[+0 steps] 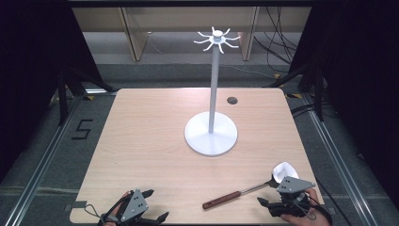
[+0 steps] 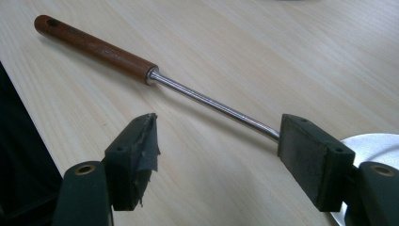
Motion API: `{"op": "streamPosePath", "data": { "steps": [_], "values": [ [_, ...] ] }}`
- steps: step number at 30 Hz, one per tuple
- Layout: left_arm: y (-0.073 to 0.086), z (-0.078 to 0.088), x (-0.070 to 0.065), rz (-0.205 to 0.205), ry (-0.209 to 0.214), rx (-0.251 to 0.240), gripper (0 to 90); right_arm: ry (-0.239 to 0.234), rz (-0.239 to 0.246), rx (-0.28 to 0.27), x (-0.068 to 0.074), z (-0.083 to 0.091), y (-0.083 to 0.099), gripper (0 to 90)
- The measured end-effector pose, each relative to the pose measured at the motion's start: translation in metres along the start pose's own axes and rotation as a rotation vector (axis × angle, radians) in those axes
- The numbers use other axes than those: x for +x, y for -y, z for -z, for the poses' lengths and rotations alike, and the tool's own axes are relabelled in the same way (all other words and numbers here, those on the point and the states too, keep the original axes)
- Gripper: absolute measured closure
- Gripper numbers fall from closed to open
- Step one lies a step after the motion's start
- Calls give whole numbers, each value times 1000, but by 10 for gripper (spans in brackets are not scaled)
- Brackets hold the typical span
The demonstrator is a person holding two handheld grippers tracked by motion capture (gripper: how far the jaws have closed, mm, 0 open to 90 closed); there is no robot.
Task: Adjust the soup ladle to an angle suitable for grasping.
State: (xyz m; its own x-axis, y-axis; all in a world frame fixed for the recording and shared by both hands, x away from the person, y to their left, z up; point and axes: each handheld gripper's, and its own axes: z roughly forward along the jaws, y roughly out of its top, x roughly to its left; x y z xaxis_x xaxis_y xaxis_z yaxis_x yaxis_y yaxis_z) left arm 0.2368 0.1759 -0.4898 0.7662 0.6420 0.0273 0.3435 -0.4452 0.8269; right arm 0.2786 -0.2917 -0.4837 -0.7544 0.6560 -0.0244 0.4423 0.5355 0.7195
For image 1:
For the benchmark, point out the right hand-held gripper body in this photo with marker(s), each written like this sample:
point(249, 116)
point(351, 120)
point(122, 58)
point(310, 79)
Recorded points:
point(293, 185)

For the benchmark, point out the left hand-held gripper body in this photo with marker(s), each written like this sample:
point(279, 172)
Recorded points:
point(134, 205)

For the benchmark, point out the white hook stand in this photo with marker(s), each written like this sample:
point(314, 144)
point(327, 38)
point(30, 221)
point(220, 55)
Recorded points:
point(210, 137)

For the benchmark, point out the person's left hand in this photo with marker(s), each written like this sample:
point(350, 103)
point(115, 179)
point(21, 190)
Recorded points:
point(126, 195)

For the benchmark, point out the person's right hand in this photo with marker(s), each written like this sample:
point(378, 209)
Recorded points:
point(310, 220)

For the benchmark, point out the black metal stand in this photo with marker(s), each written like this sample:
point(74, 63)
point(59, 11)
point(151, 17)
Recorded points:
point(319, 94)
point(62, 100)

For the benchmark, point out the dark curtain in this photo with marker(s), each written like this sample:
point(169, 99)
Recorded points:
point(360, 78)
point(28, 78)

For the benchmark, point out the metal floor rail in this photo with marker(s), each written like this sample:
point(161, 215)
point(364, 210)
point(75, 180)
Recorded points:
point(342, 169)
point(40, 169)

